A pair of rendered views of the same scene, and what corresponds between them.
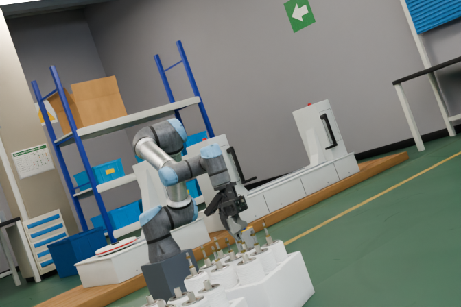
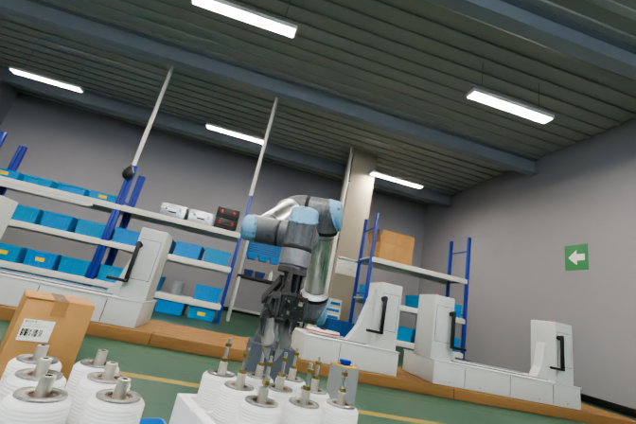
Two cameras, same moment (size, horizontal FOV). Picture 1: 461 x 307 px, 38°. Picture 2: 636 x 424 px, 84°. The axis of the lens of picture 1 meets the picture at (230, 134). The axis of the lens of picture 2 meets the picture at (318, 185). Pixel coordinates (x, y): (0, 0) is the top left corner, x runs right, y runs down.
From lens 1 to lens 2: 1.77 m
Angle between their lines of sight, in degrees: 34
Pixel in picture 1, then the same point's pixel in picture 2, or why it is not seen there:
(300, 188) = (506, 386)
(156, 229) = not seen: hidden behind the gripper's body
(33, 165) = (346, 269)
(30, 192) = (336, 283)
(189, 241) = (377, 364)
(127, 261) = (316, 345)
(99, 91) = (399, 241)
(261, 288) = not seen: outside the picture
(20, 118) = (353, 239)
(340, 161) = (561, 387)
